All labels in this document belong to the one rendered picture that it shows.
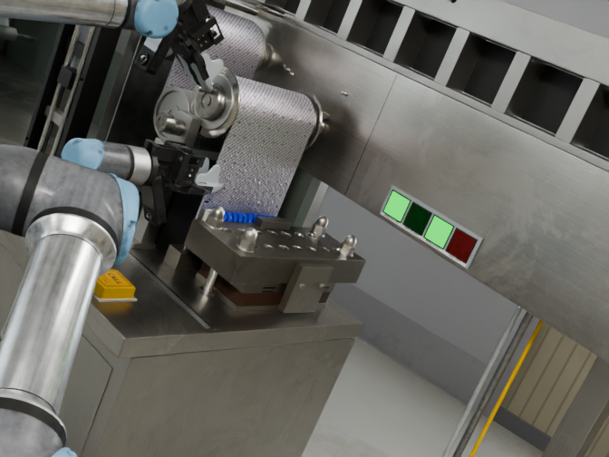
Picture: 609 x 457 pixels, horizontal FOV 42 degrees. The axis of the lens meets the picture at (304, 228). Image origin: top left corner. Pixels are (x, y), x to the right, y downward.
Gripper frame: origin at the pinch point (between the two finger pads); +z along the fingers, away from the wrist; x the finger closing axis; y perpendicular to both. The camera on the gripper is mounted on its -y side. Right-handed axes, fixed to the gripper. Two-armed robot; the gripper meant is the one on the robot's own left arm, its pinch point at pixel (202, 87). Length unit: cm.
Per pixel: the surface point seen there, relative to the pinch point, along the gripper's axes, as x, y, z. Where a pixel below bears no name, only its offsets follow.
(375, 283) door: 87, 73, 238
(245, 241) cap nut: -23.6, -15.3, 16.8
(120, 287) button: -19.8, -38.9, 7.9
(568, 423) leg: -79, 9, 62
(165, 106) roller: 14.7, -4.1, 9.4
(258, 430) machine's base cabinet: -33, -36, 56
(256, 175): -6.8, -0.4, 22.3
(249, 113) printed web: -6.7, 4.2, 7.5
